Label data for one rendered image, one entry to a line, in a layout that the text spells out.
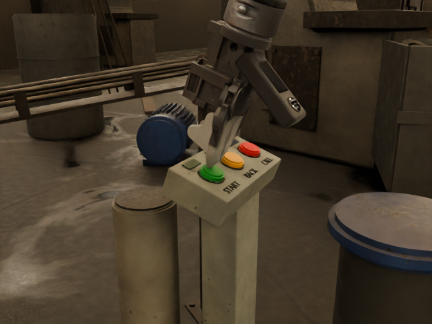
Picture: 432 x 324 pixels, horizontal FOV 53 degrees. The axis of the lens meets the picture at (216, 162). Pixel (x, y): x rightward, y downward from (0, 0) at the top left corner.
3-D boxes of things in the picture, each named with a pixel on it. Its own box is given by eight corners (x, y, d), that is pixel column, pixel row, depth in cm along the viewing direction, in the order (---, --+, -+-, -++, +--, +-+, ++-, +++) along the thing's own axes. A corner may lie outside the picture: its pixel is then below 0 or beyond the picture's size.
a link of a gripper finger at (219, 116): (216, 137, 67) (234, 85, 63) (226, 143, 66) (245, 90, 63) (201, 145, 63) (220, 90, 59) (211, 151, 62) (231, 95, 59)
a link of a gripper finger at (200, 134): (185, 153, 70) (202, 101, 66) (216, 170, 68) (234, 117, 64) (175, 158, 68) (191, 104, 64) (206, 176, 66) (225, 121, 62)
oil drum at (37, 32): (9, 134, 336) (-9, 11, 309) (67, 119, 386) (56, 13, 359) (67, 144, 310) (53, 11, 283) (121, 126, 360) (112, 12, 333)
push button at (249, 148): (233, 152, 81) (236, 144, 80) (242, 147, 84) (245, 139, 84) (252, 162, 80) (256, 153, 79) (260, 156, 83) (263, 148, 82)
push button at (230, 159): (215, 163, 75) (218, 154, 74) (225, 157, 78) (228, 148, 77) (234, 174, 73) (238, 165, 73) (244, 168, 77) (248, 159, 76)
